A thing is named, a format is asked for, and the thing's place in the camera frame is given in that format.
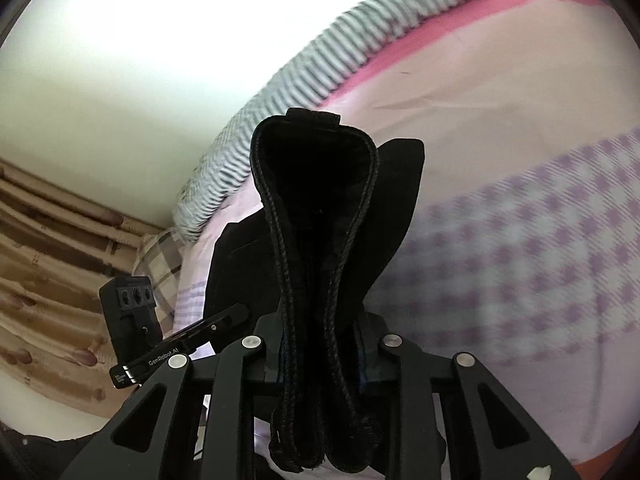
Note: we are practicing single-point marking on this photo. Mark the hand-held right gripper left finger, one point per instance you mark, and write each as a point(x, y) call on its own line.
point(272, 357)

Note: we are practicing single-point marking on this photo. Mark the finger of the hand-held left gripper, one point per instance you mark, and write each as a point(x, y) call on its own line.
point(225, 321)

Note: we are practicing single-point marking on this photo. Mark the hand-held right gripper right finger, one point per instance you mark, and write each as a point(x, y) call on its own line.
point(367, 357)

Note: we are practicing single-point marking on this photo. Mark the black pants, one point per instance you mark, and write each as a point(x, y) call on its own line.
point(310, 210)

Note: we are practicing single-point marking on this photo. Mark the beige plaid pillow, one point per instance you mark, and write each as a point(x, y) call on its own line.
point(160, 260)

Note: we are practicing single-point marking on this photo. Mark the beige brown curtain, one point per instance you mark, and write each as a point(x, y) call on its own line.
point(50, 260)

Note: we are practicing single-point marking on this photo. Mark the grey white striped cloth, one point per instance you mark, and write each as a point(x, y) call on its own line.
point(325, 75)

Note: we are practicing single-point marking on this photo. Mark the pink bed sheet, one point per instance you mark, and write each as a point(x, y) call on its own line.
point(500, 110)

